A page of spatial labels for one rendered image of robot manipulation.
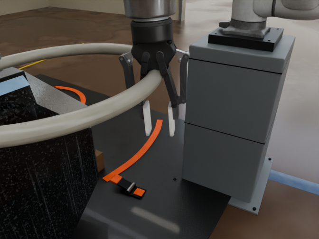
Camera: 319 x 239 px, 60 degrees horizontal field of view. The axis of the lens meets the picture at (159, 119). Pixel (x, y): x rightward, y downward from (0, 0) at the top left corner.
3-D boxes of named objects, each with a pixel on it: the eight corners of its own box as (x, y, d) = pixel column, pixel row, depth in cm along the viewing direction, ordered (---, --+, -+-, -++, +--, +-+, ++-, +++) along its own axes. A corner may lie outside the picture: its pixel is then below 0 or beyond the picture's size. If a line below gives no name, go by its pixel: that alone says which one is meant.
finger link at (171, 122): (169, 100, 57) (173, 100, 57) (171, 129, 60) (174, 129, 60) (167, 106, 54) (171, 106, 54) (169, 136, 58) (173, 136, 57)
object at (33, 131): (-154, 124, 49) (-165, 109, 47) (48, 49, 87) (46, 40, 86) (50, 191, 29) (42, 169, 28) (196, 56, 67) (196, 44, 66)
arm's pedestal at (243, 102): (200, 138, 198) (211, 23, 156) (273, 160, 177) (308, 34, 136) (169, 182, 160) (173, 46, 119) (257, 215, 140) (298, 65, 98)
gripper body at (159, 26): (177, 13, 51) (179, 62, 55) (133, 15, 52) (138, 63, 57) (172, 19, 44) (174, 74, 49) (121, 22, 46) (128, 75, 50)
